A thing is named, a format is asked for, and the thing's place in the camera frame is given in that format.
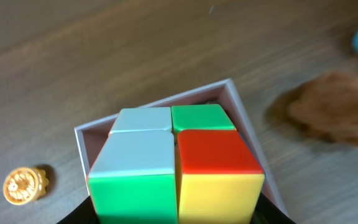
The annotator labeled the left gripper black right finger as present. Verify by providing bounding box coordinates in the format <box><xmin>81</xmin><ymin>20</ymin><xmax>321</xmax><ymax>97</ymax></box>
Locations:
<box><xmin>252</xmin><ymin>193</ymin><xmax>296</xmax><ymax>224</ymax></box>

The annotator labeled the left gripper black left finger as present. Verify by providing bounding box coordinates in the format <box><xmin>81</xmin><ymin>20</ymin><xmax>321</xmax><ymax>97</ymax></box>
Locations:
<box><xmin>57</xmin><ymin>196</ymin><xmax>100</xmax><ymax>224</ymax></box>

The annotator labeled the yellow round toy wheel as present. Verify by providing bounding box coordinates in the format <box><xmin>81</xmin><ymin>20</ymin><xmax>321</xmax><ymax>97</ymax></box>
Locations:
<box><xmin>2</xmin><ymin>167</ymin><xmax>49</xmax><ymax>205</ymax></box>

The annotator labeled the multicoloured puzzle cube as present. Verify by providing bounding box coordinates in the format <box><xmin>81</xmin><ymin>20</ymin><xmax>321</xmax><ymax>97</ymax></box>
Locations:
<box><xmin>87</xmin><ymin>104</ymin><xmax>265</xmax><ymax>224</ymax></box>

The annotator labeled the white box with pink interior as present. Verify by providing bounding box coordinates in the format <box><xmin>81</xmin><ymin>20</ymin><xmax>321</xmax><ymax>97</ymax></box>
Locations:
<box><xmin>75</xmin><ymin>79</ymin><xmax>288</xmax><ymax>215</ymax></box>

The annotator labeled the brown plush toy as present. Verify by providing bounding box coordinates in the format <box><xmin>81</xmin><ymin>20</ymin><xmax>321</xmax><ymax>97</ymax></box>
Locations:
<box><xmin>265</xmin><ymin>72</ymin><xmax>358</xmax><ymax>146</ymax></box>

